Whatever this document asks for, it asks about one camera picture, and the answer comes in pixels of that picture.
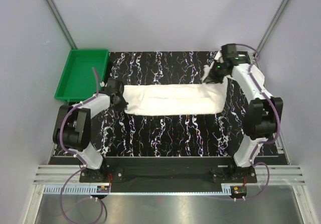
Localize large white towel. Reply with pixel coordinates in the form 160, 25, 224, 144
123, 79, 228, 117

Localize small white towel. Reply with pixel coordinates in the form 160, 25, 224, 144
223, 53, 272, 101

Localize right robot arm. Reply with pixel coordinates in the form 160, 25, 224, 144
202, 43, 283, 182

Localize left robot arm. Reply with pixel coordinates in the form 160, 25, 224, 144
53, 79, 128, 182

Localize green plastic tray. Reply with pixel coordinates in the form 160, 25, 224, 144
55, 49, 109, 102

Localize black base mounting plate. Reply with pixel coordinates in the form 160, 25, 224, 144
80, 157, 247, 190

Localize left connector board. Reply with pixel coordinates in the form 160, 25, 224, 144
97, 186, 110, 193

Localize connector board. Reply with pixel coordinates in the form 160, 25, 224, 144
97, 186, 110, 193
232, 186, 247, 195

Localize right connector board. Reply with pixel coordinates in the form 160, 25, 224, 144
232, 186, 247, 195

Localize grey slotted cable duct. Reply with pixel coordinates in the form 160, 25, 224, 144
44, 184, 231, 196

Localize aluminium frame rail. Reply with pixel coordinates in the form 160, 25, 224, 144
33, 165, 305, 186

